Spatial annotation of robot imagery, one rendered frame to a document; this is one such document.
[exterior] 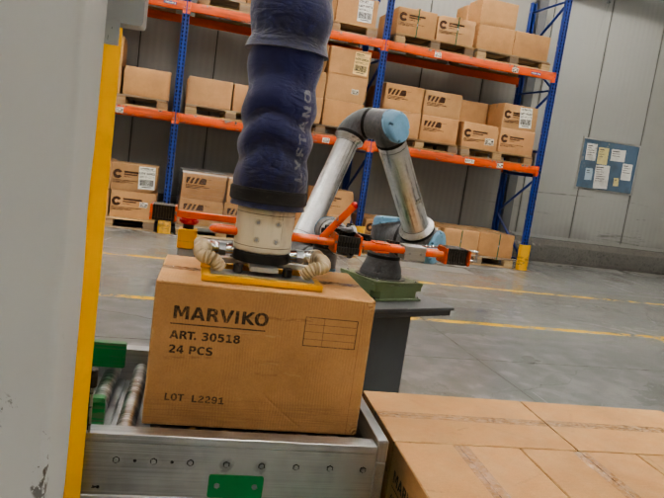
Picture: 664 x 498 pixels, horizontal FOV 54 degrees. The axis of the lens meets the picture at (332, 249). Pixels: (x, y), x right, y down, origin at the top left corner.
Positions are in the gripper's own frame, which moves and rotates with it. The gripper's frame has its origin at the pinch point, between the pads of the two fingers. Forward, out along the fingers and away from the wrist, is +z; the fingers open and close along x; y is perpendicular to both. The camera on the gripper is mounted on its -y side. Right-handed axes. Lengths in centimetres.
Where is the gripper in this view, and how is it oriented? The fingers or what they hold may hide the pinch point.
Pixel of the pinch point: (354, 243)
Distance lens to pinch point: 199.4
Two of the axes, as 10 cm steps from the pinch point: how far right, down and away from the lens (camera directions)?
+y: -9.7, -1.2, -2.0
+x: 1.4, -9.8, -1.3
